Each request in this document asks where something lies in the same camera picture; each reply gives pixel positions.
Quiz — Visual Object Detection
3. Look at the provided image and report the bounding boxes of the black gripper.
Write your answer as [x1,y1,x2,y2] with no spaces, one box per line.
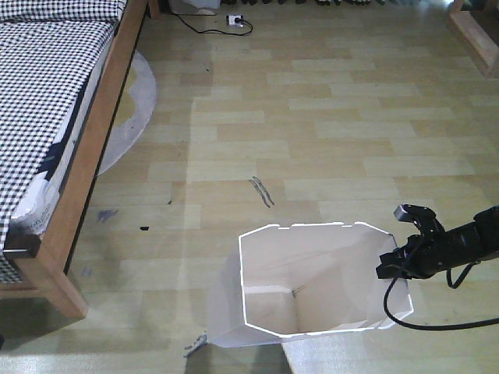
[376,218,444,280]

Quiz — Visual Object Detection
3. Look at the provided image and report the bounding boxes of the white plastic trash bin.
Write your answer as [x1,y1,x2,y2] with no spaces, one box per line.
[207,222,413,348]

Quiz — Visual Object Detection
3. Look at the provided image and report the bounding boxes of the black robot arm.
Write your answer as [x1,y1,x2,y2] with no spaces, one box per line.
[376,204,498,279]

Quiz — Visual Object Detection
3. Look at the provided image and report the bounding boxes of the floor power outlet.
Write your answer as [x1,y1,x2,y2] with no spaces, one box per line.
[226,14,244,27]

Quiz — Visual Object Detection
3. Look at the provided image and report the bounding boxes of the round grey rug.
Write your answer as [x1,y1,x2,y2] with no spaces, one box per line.
[97,51,157,175]

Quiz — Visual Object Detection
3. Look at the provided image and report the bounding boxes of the black white checkered bedding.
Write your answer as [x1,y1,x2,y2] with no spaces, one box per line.
[0,0,129,284]

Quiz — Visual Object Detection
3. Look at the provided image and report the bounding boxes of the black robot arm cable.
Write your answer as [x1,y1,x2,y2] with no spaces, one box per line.
[383,259,499,332]

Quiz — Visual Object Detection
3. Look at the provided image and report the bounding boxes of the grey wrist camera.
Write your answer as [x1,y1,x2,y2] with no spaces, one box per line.
[393,203,436,222]

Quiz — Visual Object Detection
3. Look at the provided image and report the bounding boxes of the black power cord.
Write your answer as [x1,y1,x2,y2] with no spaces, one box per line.
[170,11,253,37]

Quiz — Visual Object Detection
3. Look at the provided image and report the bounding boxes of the wooden bed frame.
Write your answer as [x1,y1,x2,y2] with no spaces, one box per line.
[1,1,161,319]

